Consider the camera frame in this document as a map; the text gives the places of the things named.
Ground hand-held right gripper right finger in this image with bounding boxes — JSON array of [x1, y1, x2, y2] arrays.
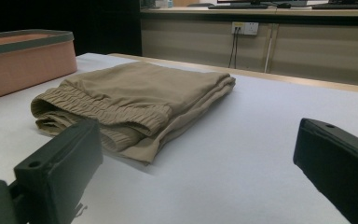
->
[[293, 117, 358, 224]]

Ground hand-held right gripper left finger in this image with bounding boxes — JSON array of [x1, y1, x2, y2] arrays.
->
[[13, 119, 104, 224]]

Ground pink storage box grey rim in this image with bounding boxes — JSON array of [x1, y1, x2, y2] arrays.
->
[[0, 29, 78, 104]]

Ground khaki pants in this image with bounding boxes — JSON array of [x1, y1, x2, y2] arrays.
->
[[30, 61, 237, 164]]

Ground light wooden table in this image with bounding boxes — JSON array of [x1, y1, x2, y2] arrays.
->
[[108, 52, 358, 95]]

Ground white table mat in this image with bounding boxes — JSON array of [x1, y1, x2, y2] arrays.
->
[[0, 52, 358, 224]]

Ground beige panelled desk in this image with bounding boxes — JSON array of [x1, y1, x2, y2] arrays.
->
[[140, 7, 358, 88]]

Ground black curtain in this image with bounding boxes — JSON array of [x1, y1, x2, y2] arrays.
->
[[0, 0, 143, 57]]

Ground black keyboard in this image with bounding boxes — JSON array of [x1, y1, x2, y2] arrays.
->
[[311, 3, 358, 10], [208, 3, 269, 10]]

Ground black power cable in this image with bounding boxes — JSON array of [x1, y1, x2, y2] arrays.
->
[[227, 27, 236, 69], [234, 27, 240, 70]]

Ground white wall socket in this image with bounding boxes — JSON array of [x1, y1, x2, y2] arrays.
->
[[231, 21, 260, 36]]

